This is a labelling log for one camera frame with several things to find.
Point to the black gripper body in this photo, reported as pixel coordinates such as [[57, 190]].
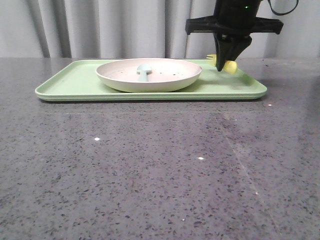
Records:
[[235, 18]]

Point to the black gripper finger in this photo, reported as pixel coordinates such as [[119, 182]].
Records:
[[238, 45], [222, 46]]

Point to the yellow silicone fork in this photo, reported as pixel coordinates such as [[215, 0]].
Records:
[[230, 67]]

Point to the cream speckled round plate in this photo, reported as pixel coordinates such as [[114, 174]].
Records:
[[166, 75]]

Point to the light blue silicone spoon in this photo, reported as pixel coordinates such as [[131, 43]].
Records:
[[143, 70]]

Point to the light green plastic tray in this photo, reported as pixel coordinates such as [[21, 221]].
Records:
[[78, 82]]

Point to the grey pleated curtain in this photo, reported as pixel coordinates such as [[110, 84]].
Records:
[[143, 29]]

